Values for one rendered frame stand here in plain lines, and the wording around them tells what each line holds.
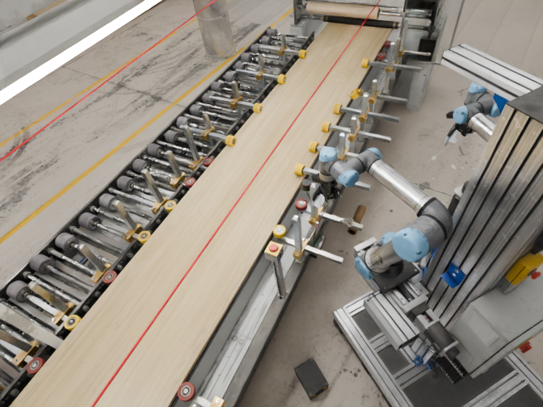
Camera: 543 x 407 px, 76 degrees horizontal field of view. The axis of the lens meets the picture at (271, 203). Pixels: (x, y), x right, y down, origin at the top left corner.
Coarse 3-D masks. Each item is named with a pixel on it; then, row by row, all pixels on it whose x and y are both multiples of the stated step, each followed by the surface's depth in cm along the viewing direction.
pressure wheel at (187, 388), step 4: (184, 384) 164; (188, 384) 164; (192, 384) 164; (180, 388) 163; (184, 388) 164; (188, 388) 163; (192, 388) 163; (180, 392) 162; (184, 392) 162; (188, 392) 162; (192, 392) 162; (180, 396) 161; (184, 396) 161; (188, 396) 161; (192, 396) 162; (184, 400) 160; (188, 400) 161
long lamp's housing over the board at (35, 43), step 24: (72, 0) 87; (96, 0) 86; (120, 0) 90; (144, 0) 96; (24, 24) 80; (48, 24) 78; (72, 24) 81; (96, 24) 86; (0, 48) 72; (24, 48) 74; (48, 48) 77; (0, 72) 71; (24, 72) 74
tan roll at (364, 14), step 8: (312, 8) 386; (320, 8) 382; (328, 8) 378; (336, 8) 374; (344, 8) 371; (352, 8) 368; (360, 8) 364; (368, 8) 361; (376, 8) 358; (344, 16) 379; (352, 16) 373; (360, 16) 369; (376, 16) 361; (400, 16) 355
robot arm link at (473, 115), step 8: (472, 104) 158; (480, 104) 157; (456, 112) 159; (464, 112) 155; (472, 112) 155; (480, 112) 154; (456, 120) 161; (464, 120) 157; (472, 120) 154; (480, 120) 152; (488, 120) 150; (472, 128) 156; (480, 128) 151; (488, 128) 149; (488, 136) 148
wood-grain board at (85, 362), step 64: (320, 64) 338; (256, 128) 284; (320, 128) 275; (192, 192) 246; (256, 192) 239; (192, 256) 211; (256, 256) 206; (128, 320) 189; (192, 320) 185; (64, 384) 171; (128, 384) 168
